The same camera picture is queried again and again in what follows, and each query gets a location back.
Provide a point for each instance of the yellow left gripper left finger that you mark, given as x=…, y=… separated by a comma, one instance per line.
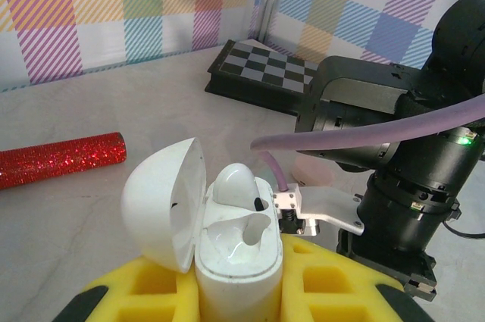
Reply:
x=185, y=299

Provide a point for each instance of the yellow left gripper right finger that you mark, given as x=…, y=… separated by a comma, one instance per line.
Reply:
x=291, y=280

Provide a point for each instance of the white earbud charging case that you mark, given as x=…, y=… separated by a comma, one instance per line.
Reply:
x=159, y=201

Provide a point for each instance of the small white earbud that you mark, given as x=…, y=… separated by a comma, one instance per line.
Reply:
x=235, y=182

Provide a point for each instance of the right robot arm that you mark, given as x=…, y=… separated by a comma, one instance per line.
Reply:
x=360, y=87

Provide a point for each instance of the red glitter toy microphone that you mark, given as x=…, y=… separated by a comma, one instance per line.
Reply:
x=57, y=159

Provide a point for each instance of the black grey chessboard box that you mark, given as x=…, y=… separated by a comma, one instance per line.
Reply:
x=257, y=64

